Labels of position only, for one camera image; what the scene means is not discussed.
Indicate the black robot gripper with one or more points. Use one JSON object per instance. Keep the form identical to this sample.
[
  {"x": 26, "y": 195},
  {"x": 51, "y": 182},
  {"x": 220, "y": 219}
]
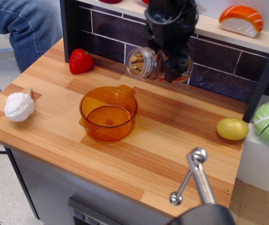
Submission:
[{"x": 171, "y": 35}]

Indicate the clear almond jar red label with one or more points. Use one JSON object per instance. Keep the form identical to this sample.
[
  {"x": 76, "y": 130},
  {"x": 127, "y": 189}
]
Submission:
[{"x": 147, "y": 64}]

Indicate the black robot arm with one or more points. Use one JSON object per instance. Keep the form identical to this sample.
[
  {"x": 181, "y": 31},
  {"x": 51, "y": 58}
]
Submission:
[{"x": 168, "y": 8}]

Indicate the orange transparent plastic pot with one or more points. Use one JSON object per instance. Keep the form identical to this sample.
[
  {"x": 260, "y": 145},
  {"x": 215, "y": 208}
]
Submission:
[{"x": 108, "y": 113}]

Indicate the light wooden shelf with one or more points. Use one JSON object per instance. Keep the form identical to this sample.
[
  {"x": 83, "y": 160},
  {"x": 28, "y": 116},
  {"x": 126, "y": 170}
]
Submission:
[{"x": 208, "y": 24}]

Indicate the orange salmon sushi toy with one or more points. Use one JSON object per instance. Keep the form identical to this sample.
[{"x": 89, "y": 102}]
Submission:
[{"x": 242, "y": 20}]

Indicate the yellow toy lemon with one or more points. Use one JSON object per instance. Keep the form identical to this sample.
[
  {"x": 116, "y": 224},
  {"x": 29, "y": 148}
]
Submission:
[{"x": 232, "y": 129}]

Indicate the red toy strawberry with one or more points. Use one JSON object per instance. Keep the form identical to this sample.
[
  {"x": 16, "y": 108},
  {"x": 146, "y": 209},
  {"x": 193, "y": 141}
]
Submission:
[{"x": 80, "y": 61}]

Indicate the person leg in blue jeans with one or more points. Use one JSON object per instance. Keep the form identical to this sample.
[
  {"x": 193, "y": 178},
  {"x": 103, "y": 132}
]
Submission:
[{"x": 34, "y": 27}]

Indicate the white toy ice cream cone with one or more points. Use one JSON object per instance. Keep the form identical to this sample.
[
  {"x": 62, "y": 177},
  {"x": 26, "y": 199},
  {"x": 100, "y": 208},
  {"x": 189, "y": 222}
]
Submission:
[{"x": 19, "y": 105}]

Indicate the grey oven control panel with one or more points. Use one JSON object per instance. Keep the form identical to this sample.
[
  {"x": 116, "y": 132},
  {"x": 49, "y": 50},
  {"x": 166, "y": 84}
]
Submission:
[{"x": 81, "y": 214}]

